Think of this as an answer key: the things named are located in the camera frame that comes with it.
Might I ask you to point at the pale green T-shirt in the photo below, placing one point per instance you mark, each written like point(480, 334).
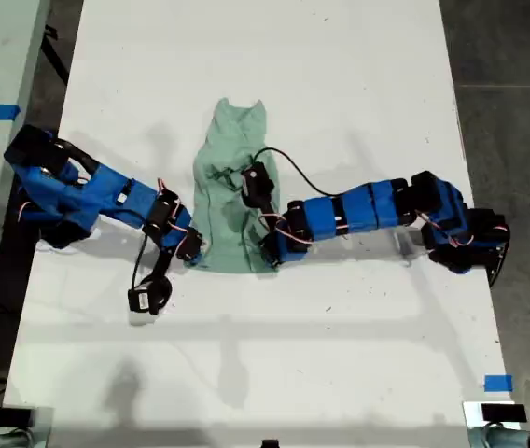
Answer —
point(223, 224)

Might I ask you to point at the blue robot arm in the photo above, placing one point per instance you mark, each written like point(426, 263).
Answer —
point(363, 210)
point(115, 196)

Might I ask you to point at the small black box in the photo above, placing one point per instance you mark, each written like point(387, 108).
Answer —
point(503, 413)
point(269, 443)
point(10, 416)

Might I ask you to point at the black table strut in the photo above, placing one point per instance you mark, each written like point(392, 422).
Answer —
point(57, 56)

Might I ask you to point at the square blue tape piece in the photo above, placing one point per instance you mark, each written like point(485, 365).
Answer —
point(498, 383)

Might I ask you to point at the black camera stalk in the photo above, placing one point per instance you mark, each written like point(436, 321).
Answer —
point(265, 211)
point(163, 263)

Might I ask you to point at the black camera box grey side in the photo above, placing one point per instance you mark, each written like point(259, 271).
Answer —
point(255, 184)

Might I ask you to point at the black camera box white label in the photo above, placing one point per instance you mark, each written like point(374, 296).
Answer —
point(146, 298)

